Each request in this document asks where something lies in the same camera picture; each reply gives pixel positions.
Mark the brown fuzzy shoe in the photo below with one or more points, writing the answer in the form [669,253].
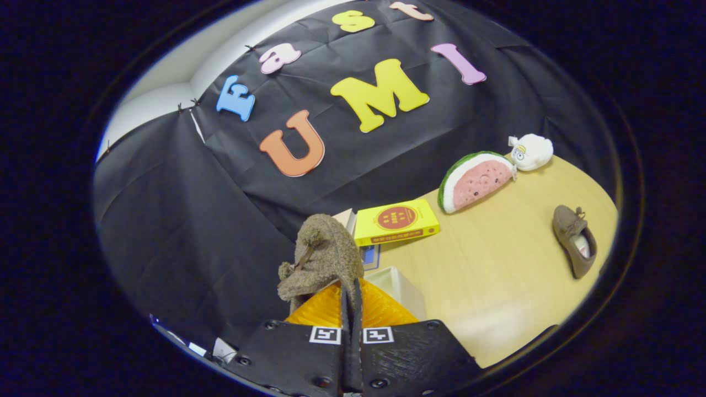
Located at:
[325,253]
[571,231]

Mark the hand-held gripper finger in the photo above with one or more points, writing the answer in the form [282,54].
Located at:
[357,353]
[346,353]

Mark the yellow book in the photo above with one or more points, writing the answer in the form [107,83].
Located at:
[394,220]

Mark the white plush toy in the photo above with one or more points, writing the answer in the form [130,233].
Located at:
[534,151]

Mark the blue book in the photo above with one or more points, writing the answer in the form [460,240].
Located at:
[369,256]

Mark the small white device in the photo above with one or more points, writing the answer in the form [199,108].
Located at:
[223,351]

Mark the watermelon slice plush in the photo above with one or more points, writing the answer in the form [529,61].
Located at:
[477,182]

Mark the cream storage box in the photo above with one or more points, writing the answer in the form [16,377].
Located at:
[397,289]

